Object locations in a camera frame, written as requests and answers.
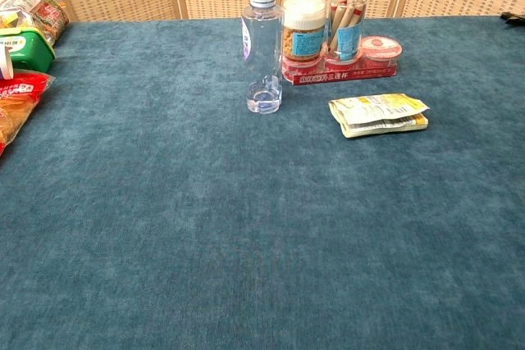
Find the yellow paper packet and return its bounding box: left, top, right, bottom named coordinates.
left=327, top=93, right=431, bottom=139

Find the blue velvet tablecloth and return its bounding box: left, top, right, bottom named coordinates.
left=0, top=16, right=525, bottom=350

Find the clear plastic water bottle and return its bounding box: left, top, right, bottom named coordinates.
left=240, top=0, right=285, bottom=116

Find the snack jar with white lid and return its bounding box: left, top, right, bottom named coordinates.
left=281, top=0, right=328, bottom=62

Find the red three-cup yogurt pack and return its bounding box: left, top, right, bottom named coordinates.
left=281, top=35, right=404, bottom=87

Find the tall clear biscuit stick jar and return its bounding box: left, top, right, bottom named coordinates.
left=326, top=0, right=371, bottom=61

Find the red orange snack bag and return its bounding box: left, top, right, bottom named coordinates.
left=0, top=69, right=57, bottom=157

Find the green plastic box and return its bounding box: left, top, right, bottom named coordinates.
left=0, top=26, right=57, bottom=74

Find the white crinkled snack bag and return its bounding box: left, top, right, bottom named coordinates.
left=0, top=0, right=48, bottom=15

